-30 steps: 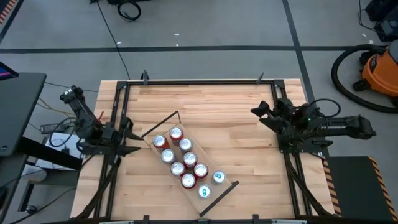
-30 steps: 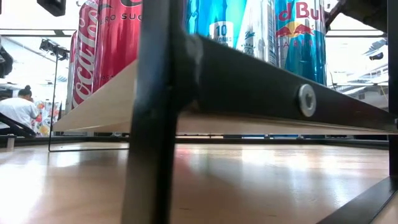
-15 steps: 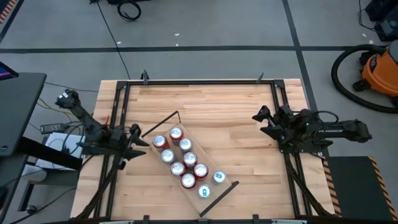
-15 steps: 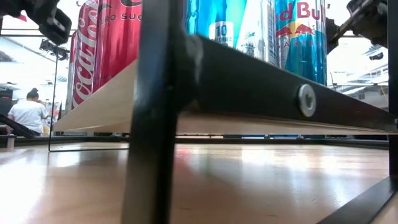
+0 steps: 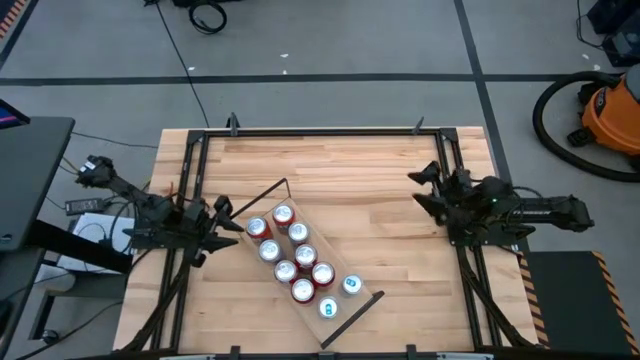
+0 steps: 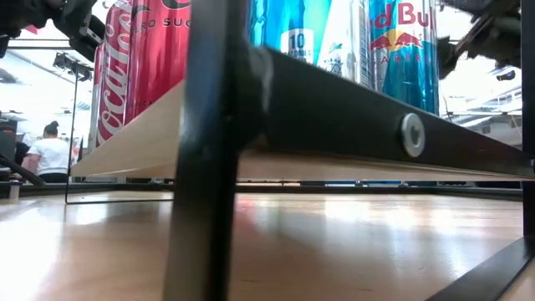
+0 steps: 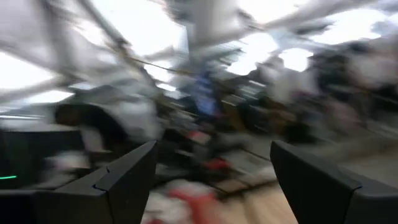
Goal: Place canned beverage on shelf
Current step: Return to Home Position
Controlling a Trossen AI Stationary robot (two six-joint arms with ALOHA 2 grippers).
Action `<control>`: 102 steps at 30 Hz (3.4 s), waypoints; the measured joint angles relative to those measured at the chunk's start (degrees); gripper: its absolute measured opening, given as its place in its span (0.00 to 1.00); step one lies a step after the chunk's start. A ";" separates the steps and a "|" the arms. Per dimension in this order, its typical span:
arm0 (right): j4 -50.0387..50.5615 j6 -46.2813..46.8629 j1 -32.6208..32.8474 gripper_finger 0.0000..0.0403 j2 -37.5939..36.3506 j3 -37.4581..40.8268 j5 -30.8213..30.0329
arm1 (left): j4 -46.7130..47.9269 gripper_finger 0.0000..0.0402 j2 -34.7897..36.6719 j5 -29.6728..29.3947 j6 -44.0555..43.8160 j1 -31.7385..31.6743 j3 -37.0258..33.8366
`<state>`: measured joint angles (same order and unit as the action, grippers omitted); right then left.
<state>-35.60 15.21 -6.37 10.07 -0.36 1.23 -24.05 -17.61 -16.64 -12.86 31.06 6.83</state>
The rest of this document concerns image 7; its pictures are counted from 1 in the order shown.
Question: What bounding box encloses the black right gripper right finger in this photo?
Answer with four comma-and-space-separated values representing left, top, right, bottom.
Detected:
269, 139, 398, 224

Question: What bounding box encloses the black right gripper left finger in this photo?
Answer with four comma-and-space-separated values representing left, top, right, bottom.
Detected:
0, 139, 158, 224

